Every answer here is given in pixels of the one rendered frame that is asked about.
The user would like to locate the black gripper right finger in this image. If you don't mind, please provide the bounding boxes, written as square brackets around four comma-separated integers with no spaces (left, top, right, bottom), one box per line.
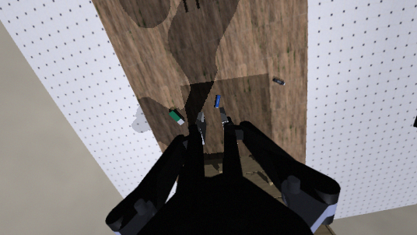
[219,107,341,233]

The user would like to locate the brown wooden drawer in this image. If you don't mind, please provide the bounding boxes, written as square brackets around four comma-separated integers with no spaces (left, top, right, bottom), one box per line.
[204,163,246,177]
[279,200,332,235]
[247,174,282,198]
[204,160,223,165]
[240,156,264,174]

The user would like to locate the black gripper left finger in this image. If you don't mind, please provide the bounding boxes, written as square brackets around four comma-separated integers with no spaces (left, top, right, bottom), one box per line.
[105,111,206,235]

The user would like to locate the green and white eraser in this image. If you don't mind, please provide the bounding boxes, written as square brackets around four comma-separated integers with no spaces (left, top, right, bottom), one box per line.
[169,110,185,125]

